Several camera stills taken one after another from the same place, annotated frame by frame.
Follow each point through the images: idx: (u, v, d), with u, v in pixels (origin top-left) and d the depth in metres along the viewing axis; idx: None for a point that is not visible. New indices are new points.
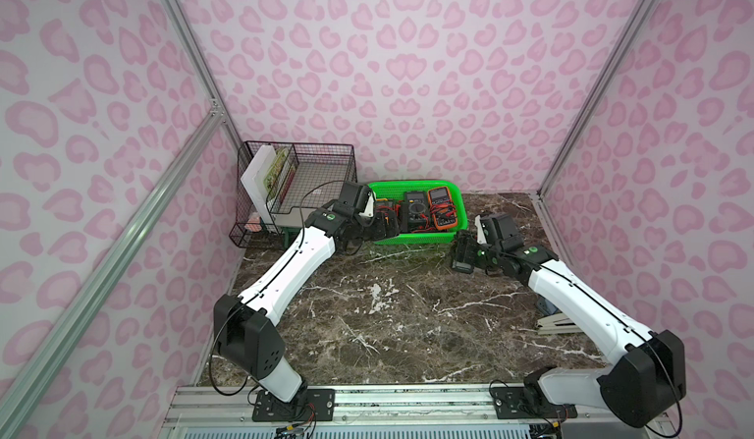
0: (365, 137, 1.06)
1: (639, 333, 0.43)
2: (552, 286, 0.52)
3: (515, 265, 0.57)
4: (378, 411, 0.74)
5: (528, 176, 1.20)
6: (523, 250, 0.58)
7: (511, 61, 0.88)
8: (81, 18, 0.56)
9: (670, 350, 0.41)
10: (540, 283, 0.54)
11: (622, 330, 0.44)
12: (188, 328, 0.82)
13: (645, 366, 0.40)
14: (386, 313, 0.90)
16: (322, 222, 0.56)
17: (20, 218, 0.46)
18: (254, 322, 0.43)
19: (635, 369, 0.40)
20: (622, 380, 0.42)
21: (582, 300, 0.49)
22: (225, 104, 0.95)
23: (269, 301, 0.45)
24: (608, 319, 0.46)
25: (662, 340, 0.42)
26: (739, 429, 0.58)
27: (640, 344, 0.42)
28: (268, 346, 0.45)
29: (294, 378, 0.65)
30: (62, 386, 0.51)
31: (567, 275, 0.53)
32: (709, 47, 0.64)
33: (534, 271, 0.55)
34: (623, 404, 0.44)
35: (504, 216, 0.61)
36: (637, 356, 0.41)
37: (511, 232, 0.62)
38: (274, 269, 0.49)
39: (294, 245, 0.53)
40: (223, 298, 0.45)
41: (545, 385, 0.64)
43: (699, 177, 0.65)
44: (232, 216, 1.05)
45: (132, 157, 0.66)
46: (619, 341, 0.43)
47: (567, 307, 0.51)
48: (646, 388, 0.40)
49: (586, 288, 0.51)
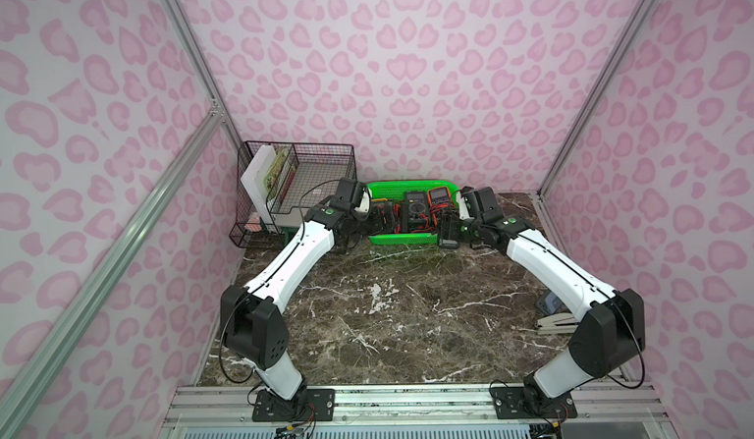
0: (365, 137, 1.06)
1: (604, 293, 0.46)
2: (526, 251, 0.55)
3: (495, 236, 0.60)
4: (378, 411, 0.74)
5: (528, 176, 1.20)
6: (503, 221, 0.61)
7: (511, 61, 0.88)
8: (81, 18, 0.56)
9: (630, 306, 0.44)
10: (517, 250, 0.57)
11: (589, 290, 0.47)
12: (188, 328, 0.82)
13: (607, 320, 0.43)
14: (386, 313, 0.90)
16: (320, 216, 0.59)
17: (20, 218, 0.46)
18: (262, 310, 0.44)
19: (598, 322, 0.43)
20: (587, 335, 0.45)
21: (554, 263, 0.52)
22: (225, 104, 0.95)
23: (276, 289, 0.47)
24: (576, 280, 0.49)
25: (624, 298, 0.45)
26: (739, 429, 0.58)
27: (604, 301, 0.45)
28: (274, 333, 0.46)
29: (295, 376, 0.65)
30: (62, 386, 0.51)
31: (542, 242, 0.56)
32: (709, 47, 0.64)
33: (511, 240, 0.57)
34: (587, 357, 0.47)
35: (486, 189, 0.64)
36: (601, 310, 0.44)
37: (491, 205, 0.64)
38: (277, 260, 0.51)
39: (295, 238, 0.55)
40: (229, 289, 0.46)
41: (541, 379, 0.65)
43: (699, 177, 0.65)
44: (232, 217, 1.05)
45: (132, 157, 0.66)
46: (586, 299, 0.46)
47: (541, 272, 0.53)
48: (609, 341, 0.43)
49: (559, 253, 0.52)
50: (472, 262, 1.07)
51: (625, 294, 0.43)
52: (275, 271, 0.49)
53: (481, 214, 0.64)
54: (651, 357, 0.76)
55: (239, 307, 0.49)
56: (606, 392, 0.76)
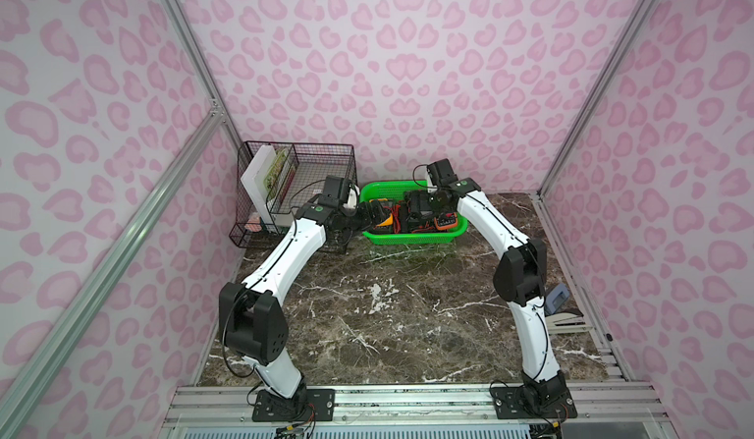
0: (364, 137, 1.06)
1: (519, 238, 0.61)
2: (470, 209, 0.68)
3: (449, 195, 0.73)
4: (377, 411, 0.74)
5: (528, 176, 1.20)
6: (456, 184, 0.73)
7: (511, 61, 0.88)
8: (81, 18, 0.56)
9: (537, 250, 0.59)
10: (464, 209, 0.70)
11: (510, 238, 0.61)
12: (188, 328, 0.82)
13: (515, 256, 0.58)
14: (386, 313, 0.90)
16: (312, 213, 0.60)
17: (20, 219, 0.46)
18: (262, 302, 0.45)
19: (510, 260, 0.57)
20: (501, 270, 0.61)
21: (488, 217, 0.65)
22: (225, 104, 0.95)
23: (273, 282, 0.48)
24: (501, 229, 0.63)
25: (534, 245, 0.59)
26: (739, 430, 0.59)
27: (518, 246, 0.60)
28: (275, 325, 0.47)
29: (295, 373, 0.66)
30: (62, 386, 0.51)
31: (482, 200, 0.69)
32: (709, 47, 0.64)
33: (461, 199, 0.69)
34: (503, 290, 0.63)
35: (443, 160, 0.77)
36: (512, 251, 0.59)
37: (448, 172, 0.78)
38: (273, 256, 0.52)
39: (288, 233, 0.56)
40: (228, 285, 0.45)
41: (531, 369, 0.67)
43: (699, 177, 0.65)
44: (232, 217, 1.05)
45: (132, 157, 0.66)
46: (506, 243, 0.61)
47: (478, 224, 0.67)
48: (514, 273, 0.58)
49: (494, 210, 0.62)
50: (472, 262, 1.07)
51: (537, 243, 0.60)
52: (272, 266, 0.50)
53: (440, 180, 0.77)
54: (651, 358, 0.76)
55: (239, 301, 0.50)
56: (605, 393, 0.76)
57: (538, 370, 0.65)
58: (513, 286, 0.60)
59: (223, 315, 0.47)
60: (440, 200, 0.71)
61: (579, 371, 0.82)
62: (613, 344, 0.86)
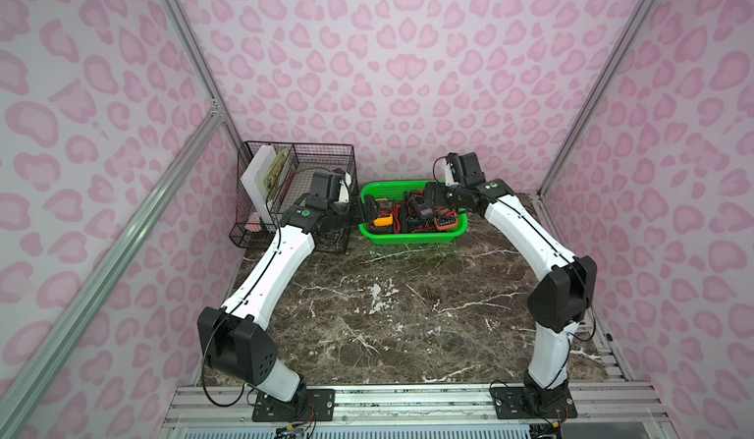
0: (364, 137, 1.06)
1: (565, 256, 0.52)
2: (503, 217, 0.59)
3: (476, 198, 0.63)
4: (378, 411, 0.74)
5: (528, 176, 1.20)
6: (484, 186, 0.63)
7: (511, 61, 0.88)
8: (81, 18, 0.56)
9: (585, 270, 0.50)
10: (496, 217, 0.60)
11: (552, 254, 0.52)
12: (188, 328, 0.82)
13: (563, 280, 0.49)
14: (386, 313, 0.90)
16: (296, 219, 0.55)
17: (19, 219, 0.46)
18: (243, 329, 0.42)
19: (555, 283, 0.48)
20: (542, 292, 0.52)
21: (526, 229, 0.56)
22: (225, 104, 0.95)
23: (255, 304, 0.45)
24: (543, 245, 0.53)
25: (581, 264, 0.50)
26: (739, 429, 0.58)
27: (563, 265, 0.51)
28: (259, 349, 0.44)
29: (292, 377, 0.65)
30: (62, 386, 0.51)
31: (517, 209, 0.59)
32: (709, 46, 0.64)
33: (490, 204, 0.60)
34: (542, 313, 0.54)
35: (469, 154, 0.66)
36: (559, 273, 0.49)
37: (473, 170, 0.67)
38: (254, 275, 0.48)
39: (272, 245, 0.52)
40: (206, 309, 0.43)
41: (535, 374, 0.66)
43: (699, 177, 0.65)
44: (232, 216, 1.05)
45: (132, 157, 0.66)
46: (548, 262, 0.51)
47: (512, 235, 0.58)
48: (560, 298, 0.49)
49: (531, 220, 0.57)
50: (472, 262, 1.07)
51: (586, 264, 0.50)
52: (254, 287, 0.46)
53: (464, 178, 0.66)
54: (651, 357, 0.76)
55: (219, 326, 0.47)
56: (605, 393, 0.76)
57: (550, 379, 0.63)
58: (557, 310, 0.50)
59: (203, 341, 0.44)
60: (464, 201, 0.65)
61: (579, 371, 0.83)
62: (613, 344, 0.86)
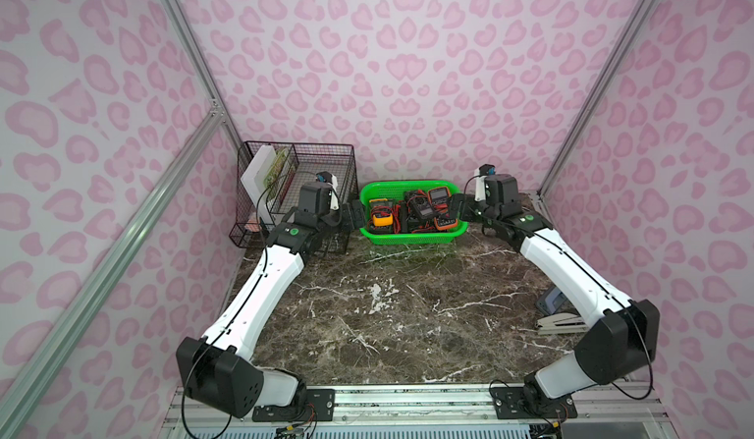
0: (364, 137, 1.06)
1: (619, 301, 0.45)
2: (542, 252, 0.53)
3: (511, 232, 0.58)
4: (377, 411, 0.74)
5: (528, 176, 1.20)
6: (520, 218, 0.59)
7: (511, 61, 0.88)
8: (81, 18, 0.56)
9: (644, 317, 0.45)
10: (532, 250, 0.55)
11: (603, 297, 0.46)
12: (188, 328, 0.82)
13: (618, 328, 0.42)
14: (386, 313, 0.90)
16: (285, 238, 0.53)
17: (19, 219, 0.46)
18: (225, 361, 0.40)
19: (609, 331, 0.42)
20: (594, 339, 0.45)
21: (568, 266, 0.50)
22: (225, 104, 0.95)
23: (239, 334, 0.42)
24: (591, 286, 0.47)
25: (639, 308, 0.44)
26: (739, 430, 0.59)
27: (619, 310, 0.44)
28: (242, 380, 0.42)
29: (291, 379, 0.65)
30: (62, 386, 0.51)
31: (559, 244, 0.54)
32: (709, 46, 0.64)
33: (527, 238, 0.55)
34: (593, 365, 0.47)
35: (510, 179, 0.60)
36: (613, 320, 0.43)
37: (511, 196, 0.61)
38: (238, 301, 0.46)
39: (257, 267, 0.49)
40: (185, 341, 0.41)
41: (541, 379, 0.65)
43: (699, 177, 0.65)
44: (232, 216, 1.05)
45: (132, 157, 0.66)
46: (599, 305, 0.45)
47: (554, 272, 0.52)
48: (616, 349, 0.42)
49: (574, 256, 0.52)
50: (472, 262, 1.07)
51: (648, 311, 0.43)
52: (238, 314, 0.44)
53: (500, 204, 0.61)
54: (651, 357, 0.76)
55: (199, 357, 0.44)
56: (605, 393, 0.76)
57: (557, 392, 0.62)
58: (613, 361, 0.43)
59: (183, 373, 0.42)
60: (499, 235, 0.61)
61: None
62: None
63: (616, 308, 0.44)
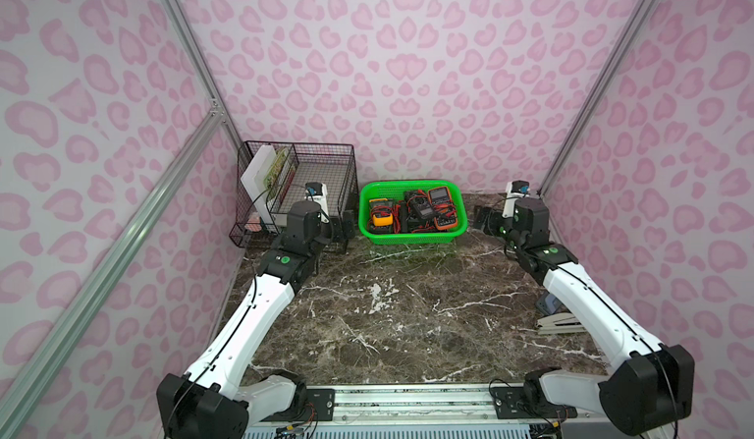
0: (364, 137, 1.06)
1: (648, 343, 0.43)
2: (565, 287, 0.52)
3: (533, 262, 0.58)
4: (378, 411, 0.75)
5: (528, 176, 1.20)
6: (544, 250, 0.58)
7: (511, 60, 0.87)
8: (81, 17, 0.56)
9: (676, 363, 0.42)
10: (557, 284, 0.54)
11: (630, 338, 0.43)
12: (188, 328, 0.82)
13: (646, 373, 0.39)
14: (386, 313, 0.90)
16: (275, 266, 0.52)
17: (19, 218, 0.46)
18: (207, 400, 0.38)
19: (635, 374, 0.39)
20: (620, 381, 0.42)
21: (594, 303, 0.49)
22: (225, 104, 0.95)
23: (223, 370, 0.41)
24: (617, 324, 0.45)
25: (671, 355, 0.41)
26: (740, 430, 0.59)
27: (646, 353, 0.42)
28: (225, 418, 0.40)
29: (287, 384, 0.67)
30: (62, 386, 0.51)
31: (583, 278, 0.52)
32: (709, 46, 0.64)
33: (551, 271, 0.55)
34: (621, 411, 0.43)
35: (543, 209, 0.57)
36: (640, 362, 0.40)
37: (540, 227, 0.59)
38: (225, 333, 0.44)
39: (246, 298, 0.48)
40: (167, 378, 0.40)
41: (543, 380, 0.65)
43: (699, 177, 0.65)
44: (232, 216, 1.05)
45: (132, 157, 0.66)
46: (624, 347, 0.43)
47: (578, 308, 0.50)
48: (644, 395, 0.39)
49: (601, 293, 0.50)
50: (472, 262, 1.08)
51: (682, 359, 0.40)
52: (223, 348, 0.43)
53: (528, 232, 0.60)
54: None
55: (181, 396, 0.42)
56: None
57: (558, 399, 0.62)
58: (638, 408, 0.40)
59: (164, 414, 0.40)
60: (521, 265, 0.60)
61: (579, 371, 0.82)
62: None
63: (643, 352, 0.42)
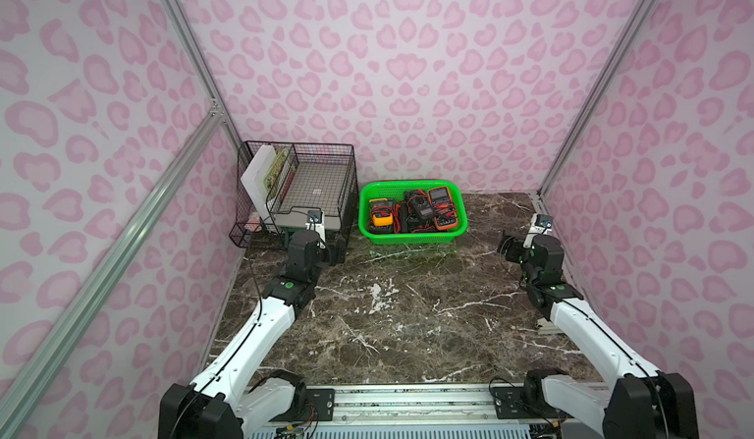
0: (364, 137, 1.06)
1: (644, 367, 0.44)
2: (569, 317, 0.55)
3: (540, 299, 0.62)
4: (378, 411, 0.75)
5: (528, 176, 1.20)
6: (551, 288, 0.62)
7: (511, 61, 0.88)
8: (81, 17, 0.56)
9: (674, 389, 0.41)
10: (560, 316, 0.58)
11: (627, 362, 0.45)
12: (188, 328, 0.82)
13: (638, 393, 0.40)
14: (386, 313, 0.90)
16: (280, 291, 0.56)
17: (19, 219, 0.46)
18: (211, 410, 0.39)
19: (628, 394, 0.40)
20: (618, 406, 0.43)
21: (596, 334, 0.50)
22: (225, 104, 0.95)
23: (228, 380, 0.43)
24: (614, 350, 0.47)
25: (669, 381, 0.42)
26: (739, 429, 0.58)
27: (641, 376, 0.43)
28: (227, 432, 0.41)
29: (287, 386, 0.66)
30: (62, 386, 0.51)
31: (585, 310, 0.55)
32: (709, 46, 0.64)
33: (556, 303, 0.58)
34: None
35: (559, 250, 0.61)
36: (634, 384, 0.41)
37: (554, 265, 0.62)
38: (231, 347, 0.47)
39: (252, 317, 0.51)
40: (173, 387, 0.41)
41: (545, 384, 0.65)
43: (699, 177, 0.65)
44: (232, 216, 1.05)
45: (132, 157, 0.66)
46: (619, 369, 0.44)
47: (581, 340, 0.53)
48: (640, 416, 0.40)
49: (602, 324, 0.52)
50: (472, 262, 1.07)
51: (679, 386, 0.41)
52: (228, 360, 0.45)
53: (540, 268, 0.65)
54: (651, 357, 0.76)
55: (185, 408, 0.43)
56: None
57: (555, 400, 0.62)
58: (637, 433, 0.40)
59: (163, 427, 0.40)
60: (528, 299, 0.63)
61: (579, 371, 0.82)
62: None
63: (639, 375, 0.43)
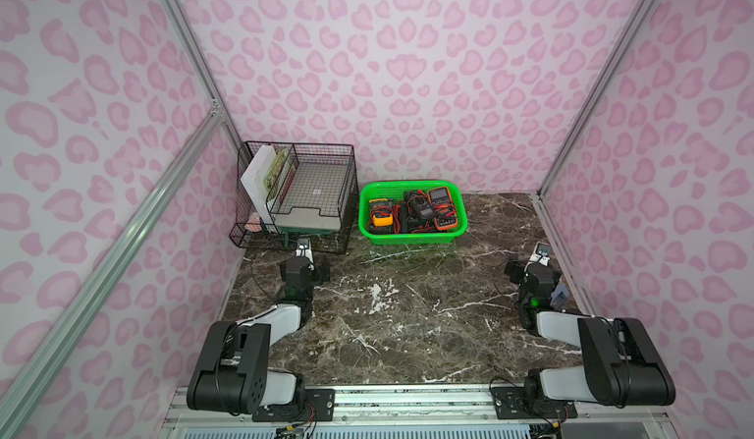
0: (364, 137, 1.06)
1: None
2: (550, 319, 0.64)
3: (528, 321, 0.70)
4: (377, 411, 0.74)
5: (528, 176, 1.20)
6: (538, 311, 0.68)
7: (511, 61, 0.88)
8: (81, 18, 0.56)
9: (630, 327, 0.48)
10: (545, 322, 0.65)
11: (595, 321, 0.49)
12: (188, 327, 0.82)
13: (595, 323, 0.48)
14: (386, 313, 0.90)
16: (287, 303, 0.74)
17: (20, 219, 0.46)
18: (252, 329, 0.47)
19: (588, 325, 0.48)
20: (586, 345, 0.48)
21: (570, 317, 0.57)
22: (225, 104, 0.95)
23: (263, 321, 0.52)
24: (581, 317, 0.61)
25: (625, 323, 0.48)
26: (739, 429, 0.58)
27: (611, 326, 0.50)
28: (261, 360, 0.46)
29: (290, 378, 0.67)
30: (62, 386, 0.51)
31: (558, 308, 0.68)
32: (709, 47, 0.64)
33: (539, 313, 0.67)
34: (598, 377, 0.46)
35: (548, 278, 0.69)
36: (592, 319, 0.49)
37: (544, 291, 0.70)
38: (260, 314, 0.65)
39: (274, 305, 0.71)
40: (217, 321, 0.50)
41: (545, 378, 0.65)
43: (699, 177, 0.65)
44: (232, 217, 1.05)
45: (132, 157, 0.66)
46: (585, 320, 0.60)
47: (562, 331, 0.60)
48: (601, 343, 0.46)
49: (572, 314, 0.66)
50: (472, 262, 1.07)
51: (629, 321, 0.48)
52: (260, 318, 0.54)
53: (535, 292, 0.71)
54: None
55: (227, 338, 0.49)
56: None
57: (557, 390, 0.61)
58: (604, 356, 0.45)
59: (205, 356, 0.45)
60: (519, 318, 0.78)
61: None
62: None
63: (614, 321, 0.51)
